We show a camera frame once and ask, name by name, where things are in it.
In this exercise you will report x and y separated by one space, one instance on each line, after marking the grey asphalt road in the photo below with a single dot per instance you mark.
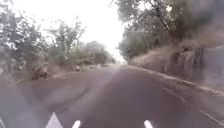
126 100

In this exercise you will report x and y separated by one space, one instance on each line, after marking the overgrown earth bank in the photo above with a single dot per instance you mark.
153 60

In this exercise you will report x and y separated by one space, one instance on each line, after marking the row of dark trees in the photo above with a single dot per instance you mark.
150 26

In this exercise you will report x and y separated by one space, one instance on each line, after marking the brown dirt verge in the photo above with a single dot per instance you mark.
40 81

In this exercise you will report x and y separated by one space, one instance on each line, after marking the grey stone wall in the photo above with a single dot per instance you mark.
213 66

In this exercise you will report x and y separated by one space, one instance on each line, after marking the robot's own part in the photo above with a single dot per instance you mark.
148 124
76 124

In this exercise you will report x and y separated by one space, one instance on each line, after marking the row of leafy trees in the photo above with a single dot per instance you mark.
66 40

